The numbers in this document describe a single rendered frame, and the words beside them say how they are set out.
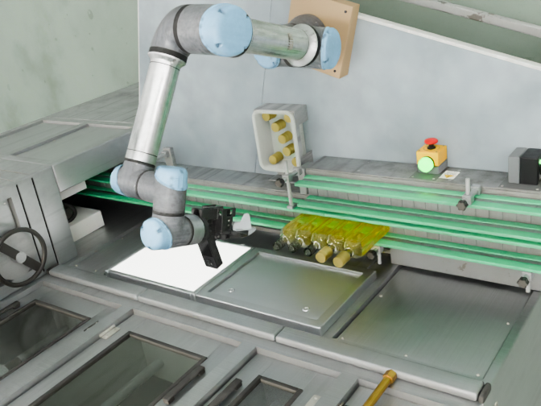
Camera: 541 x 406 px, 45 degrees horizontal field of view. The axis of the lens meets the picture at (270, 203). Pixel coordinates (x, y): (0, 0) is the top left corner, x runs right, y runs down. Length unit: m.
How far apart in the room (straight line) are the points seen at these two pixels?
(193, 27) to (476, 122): 0.89
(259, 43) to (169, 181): 0.42
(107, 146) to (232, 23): 1.24
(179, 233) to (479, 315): 0.88
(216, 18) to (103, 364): 1.03
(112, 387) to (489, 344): 1.01
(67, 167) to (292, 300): 1.04
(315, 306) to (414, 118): 0.65
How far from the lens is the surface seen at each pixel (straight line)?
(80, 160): 2.59
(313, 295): 1.99
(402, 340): 1.83
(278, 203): 2.22
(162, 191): 1.50
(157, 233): 1.50
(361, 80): 2.12
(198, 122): 2.59
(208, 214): 1.63
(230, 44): 1.54
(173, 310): 2.08
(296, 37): 1.78
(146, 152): 1.60
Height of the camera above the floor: 2.55
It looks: 46 degrees down
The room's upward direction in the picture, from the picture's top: 125 degrees counter-clockwise
